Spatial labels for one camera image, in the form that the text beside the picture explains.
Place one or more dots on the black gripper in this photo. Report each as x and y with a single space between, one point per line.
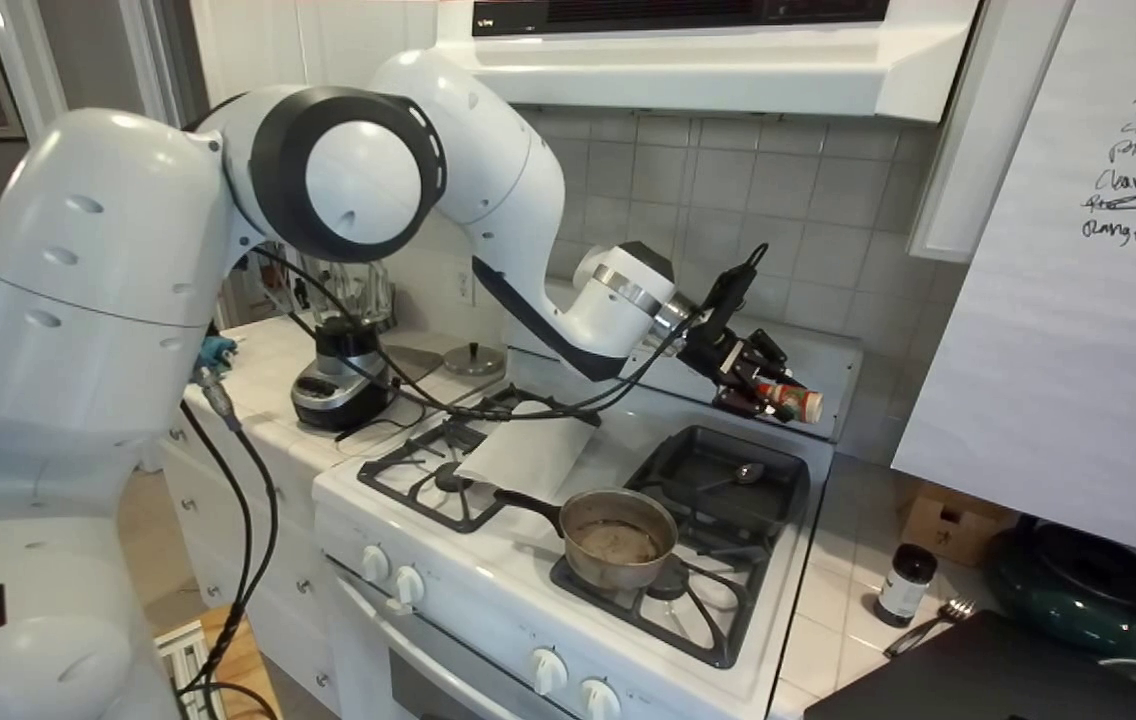
716 349

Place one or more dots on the orange spice bottle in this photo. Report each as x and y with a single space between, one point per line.
788 398

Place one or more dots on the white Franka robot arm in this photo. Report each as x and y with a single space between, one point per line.
91 265

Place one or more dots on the grey metal saucepan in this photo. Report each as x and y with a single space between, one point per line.
615 546

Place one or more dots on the white cutting board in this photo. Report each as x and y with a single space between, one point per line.
530 455

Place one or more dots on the brown cardboard box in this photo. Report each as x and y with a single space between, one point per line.
963 522

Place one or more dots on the black lidded spice jar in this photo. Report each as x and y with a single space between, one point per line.
911 587

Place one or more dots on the round metal lid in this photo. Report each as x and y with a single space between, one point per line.
474 360

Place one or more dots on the white range hood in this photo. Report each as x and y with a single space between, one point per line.
729 65

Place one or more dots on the handwritten white paper sheet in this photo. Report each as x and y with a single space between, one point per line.
1073 332

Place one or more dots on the white gas stove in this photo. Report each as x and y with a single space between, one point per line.
488 603

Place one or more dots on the white stove knob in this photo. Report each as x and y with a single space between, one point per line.
408 587
375 561
546 668
599 697

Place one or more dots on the closed laptop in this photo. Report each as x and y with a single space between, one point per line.
994 682

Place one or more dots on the dark green pot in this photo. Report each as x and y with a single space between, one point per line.
1090 593

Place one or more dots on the large clear glass jar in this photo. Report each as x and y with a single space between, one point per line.
348 288

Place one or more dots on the black countertop appliance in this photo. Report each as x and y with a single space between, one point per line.
337 384

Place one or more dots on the white base cabinet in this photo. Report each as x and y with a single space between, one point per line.
215 533

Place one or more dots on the white power strip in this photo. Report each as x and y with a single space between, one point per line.
185 666

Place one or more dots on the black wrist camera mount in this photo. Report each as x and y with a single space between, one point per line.
732 284

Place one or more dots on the white wall cabinet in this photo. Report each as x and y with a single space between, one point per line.
289 42
982 132

